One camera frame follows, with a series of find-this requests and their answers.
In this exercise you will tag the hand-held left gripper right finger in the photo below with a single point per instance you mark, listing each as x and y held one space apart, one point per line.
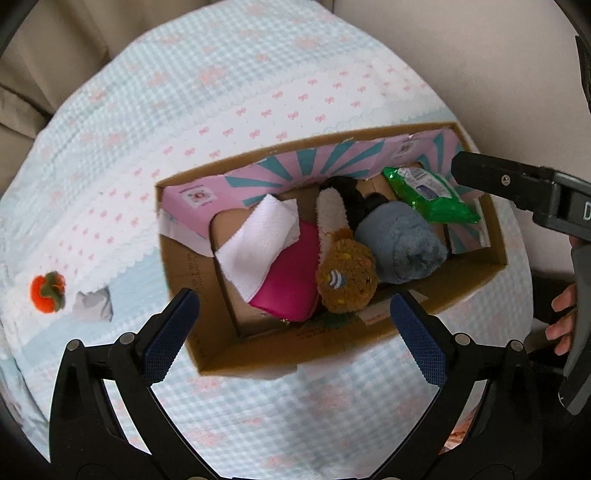
420 341

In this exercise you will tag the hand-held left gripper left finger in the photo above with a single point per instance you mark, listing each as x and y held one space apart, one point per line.
168 341

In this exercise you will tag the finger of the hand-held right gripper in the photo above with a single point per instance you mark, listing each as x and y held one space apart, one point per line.
494 180

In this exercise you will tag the cardboard box with pink lining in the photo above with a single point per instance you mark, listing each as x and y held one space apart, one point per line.
207 295

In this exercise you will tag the green wet wipes packet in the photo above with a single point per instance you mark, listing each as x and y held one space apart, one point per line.
429 194

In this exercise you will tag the brown plush toy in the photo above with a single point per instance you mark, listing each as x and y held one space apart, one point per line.
346 277

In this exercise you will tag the grey towel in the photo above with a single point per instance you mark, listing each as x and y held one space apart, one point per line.
397 244

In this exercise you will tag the white tissue paper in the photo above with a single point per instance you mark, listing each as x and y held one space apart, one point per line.
258 244

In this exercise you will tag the pink pouch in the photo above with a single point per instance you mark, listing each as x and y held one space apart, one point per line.
291 281

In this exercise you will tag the black sock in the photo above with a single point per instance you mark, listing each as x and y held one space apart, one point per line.
355 198

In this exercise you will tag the cream fuzzy sock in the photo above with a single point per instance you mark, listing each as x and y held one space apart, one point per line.
331 207

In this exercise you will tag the person's right hand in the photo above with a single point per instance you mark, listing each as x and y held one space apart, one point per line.
563 302

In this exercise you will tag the small grey cloth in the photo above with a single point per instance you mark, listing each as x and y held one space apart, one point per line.
94 304

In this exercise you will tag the orange felt persimmon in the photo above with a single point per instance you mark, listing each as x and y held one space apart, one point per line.
47 293

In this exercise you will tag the blue checked blanket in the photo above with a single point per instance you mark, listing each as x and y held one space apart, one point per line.
277 78

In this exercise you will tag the beige curtain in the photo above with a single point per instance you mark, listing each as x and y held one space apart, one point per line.
41 60

